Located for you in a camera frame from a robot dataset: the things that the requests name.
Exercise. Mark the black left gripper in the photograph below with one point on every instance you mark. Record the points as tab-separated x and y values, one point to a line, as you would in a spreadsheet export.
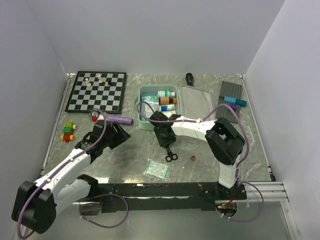
121	136

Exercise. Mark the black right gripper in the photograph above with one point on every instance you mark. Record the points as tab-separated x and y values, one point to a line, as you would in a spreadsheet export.
162	142

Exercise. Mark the small black scissors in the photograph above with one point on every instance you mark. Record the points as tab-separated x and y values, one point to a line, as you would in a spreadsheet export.
170	158

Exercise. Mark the teal plaster packet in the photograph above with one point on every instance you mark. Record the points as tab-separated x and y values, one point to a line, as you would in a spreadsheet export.
157	169

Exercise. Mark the clear alcohol pad packets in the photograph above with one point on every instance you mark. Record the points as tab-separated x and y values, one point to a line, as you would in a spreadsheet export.
148	108

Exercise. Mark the white blue bandage roll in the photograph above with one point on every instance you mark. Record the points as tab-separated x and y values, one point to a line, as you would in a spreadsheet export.
168	107

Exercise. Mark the brown orange-cap bottle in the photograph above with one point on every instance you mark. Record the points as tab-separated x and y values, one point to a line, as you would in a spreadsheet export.
167	100

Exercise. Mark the mint green medicine case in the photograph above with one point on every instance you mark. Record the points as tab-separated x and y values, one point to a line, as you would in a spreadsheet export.
191	102

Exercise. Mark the white green medicine bottle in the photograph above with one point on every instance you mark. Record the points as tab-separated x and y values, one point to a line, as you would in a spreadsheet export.
165	93

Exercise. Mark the blue cotton swab pack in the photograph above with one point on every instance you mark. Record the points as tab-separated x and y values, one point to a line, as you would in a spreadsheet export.
149	97

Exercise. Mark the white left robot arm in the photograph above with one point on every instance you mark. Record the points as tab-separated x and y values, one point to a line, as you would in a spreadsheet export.
38	203

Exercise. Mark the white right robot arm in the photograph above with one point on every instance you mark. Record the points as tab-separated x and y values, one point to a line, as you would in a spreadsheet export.
225	142

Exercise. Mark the purple glitter microphone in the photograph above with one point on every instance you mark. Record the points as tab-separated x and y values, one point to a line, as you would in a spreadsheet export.
113	118

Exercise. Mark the red yellow toy car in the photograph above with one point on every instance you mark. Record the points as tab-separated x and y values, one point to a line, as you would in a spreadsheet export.
67	137

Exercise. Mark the green lego block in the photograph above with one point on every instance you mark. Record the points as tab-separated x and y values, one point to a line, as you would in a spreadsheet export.
68	127

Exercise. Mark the black white chessboard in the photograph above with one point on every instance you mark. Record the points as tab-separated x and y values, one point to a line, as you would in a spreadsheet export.
107	98

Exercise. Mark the cream chess piece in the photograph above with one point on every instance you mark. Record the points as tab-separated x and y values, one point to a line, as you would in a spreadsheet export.
100	80

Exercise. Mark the cream chess pawn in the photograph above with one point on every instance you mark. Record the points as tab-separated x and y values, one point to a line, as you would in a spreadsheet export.
88	83

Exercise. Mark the black flashlight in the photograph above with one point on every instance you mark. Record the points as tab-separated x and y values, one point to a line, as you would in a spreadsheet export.
189	79

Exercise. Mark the purple lego brick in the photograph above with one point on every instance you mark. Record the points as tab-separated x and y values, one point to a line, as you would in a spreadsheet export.
233	106

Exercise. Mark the grey lego baseplate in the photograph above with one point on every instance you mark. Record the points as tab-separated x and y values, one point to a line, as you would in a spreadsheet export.
231	95

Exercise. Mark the blue lego bricks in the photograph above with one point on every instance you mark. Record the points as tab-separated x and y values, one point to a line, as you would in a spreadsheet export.
240	102

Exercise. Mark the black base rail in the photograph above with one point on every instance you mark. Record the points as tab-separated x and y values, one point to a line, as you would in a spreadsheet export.
164	196

